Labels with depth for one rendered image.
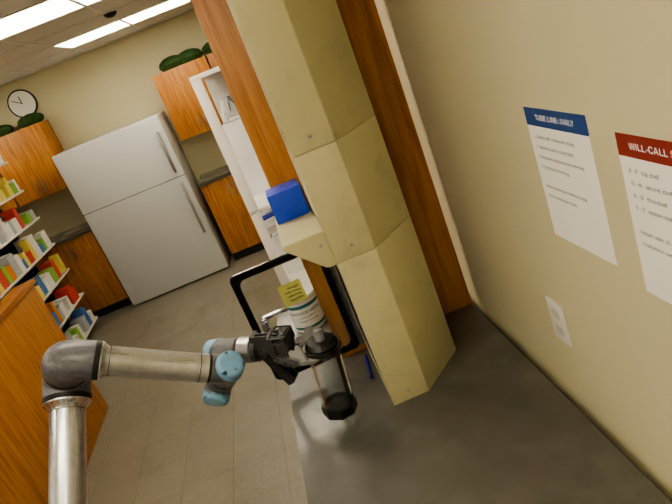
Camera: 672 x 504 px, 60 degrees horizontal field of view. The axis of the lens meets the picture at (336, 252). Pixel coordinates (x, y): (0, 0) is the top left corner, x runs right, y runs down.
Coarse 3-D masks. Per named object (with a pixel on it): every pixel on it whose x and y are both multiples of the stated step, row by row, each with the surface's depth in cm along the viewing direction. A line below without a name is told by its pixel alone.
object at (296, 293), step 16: (240, 272) 183; (272, 272) 184; (288, 272) 185; (304, 272) 185; (320, 272) 186; (256, 288) 184; (272, 288) 185; (288, 288) 186; (304, 288) 187; (320, 288) 188; (256, 304) 186; (272, 304) 187; (288, 304) 188; (304, 304) 189; (320, 304) 190; (336, 304) 190; (256, 320) 188; (272, 320) 189; (288, 320) 189; (304, 320) 190; (320, 320) 191; (336, 320) 192
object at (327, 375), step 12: (336, 336) 162; (324, 360) 157; (336, 360) 159; (312, 372) 162; (324, 372) 159; (336, 372) 159; (324, 384) 160; (336, 384) 160; (324, 396) 163; (336, 396) 162; (324, 408) 166; (336, 408) 163
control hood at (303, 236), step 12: (300, 216) 170; (312, 216) 166; (288, 228) 163; (300, 228) 159; (312, 228) 155; (288, 240) 153; (300, 240) 150; (312, 240) 150; (324, 240) 151; (288, 252) 151; (300, 252) 151; (312, 252) 151; (324, 252) 152; (324, 264) 153
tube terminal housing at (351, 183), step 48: (336, 144) 144; (384, 144) 160; (336, 192) 148; (384, 192) 158; (336, 240) 151; (384, 240) 157; (384, 288) 158; (432, 288) 175; (384, 336) 162; (432, 336) 173; (384, 384) 178; (432, 384) 171
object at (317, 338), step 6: (318, 330) 158; (312, 336) 162; (318, 336) 158; (324, 336) 161; (330, 336) 160; (306, 342) 161; (312, 342) 159; (318, 342) 159; (324, 342) 158; (330, 342) 157; (336, 342) 159; (306, 348) 159; (312, 348) 157; (318, 348) 156; (324, 348) 156; (330, 348) 157
